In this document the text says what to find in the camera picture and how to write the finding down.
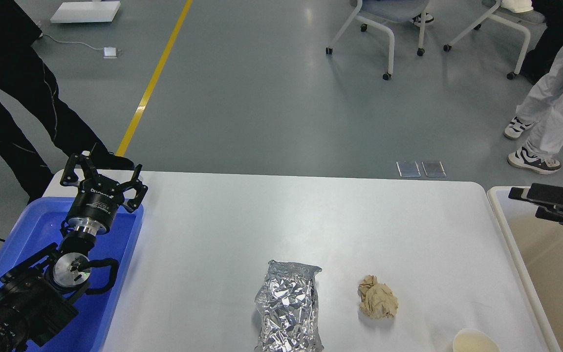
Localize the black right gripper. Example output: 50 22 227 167
508 183 563 223

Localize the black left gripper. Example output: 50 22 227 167
60 147 148 235

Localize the white paper cup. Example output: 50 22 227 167
452 329 500 352

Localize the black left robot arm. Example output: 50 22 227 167
0 151 148 352

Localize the beige plastic bin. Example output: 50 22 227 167
487 186 563 352

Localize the blue plastic bin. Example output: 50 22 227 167
0 198 144 352

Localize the person in white trousers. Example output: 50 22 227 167
507 47 563 175

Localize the right metal floor plate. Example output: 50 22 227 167
421 160 446 177

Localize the metal floor plate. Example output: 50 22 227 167
397 160 421 178
421 160 446 177

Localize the left metal floor plate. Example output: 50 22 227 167
397 160 421 178

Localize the white floor box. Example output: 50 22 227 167
50 0 121 23

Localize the person in black tracksuit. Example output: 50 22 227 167
0 0 134 202

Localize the seated person in black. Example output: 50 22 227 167
520 0 563 85

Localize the grey office chair right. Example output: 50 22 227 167
443 0 546 80

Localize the crumpled brown paper ball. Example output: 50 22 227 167
358 275 399 319

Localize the crumpled aluminium foil bag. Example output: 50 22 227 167
254 259 324 352

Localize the person with black-white sneakers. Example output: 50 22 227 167
410 13 435 27

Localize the white power adapter with cable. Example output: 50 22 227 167
39 33 120 59

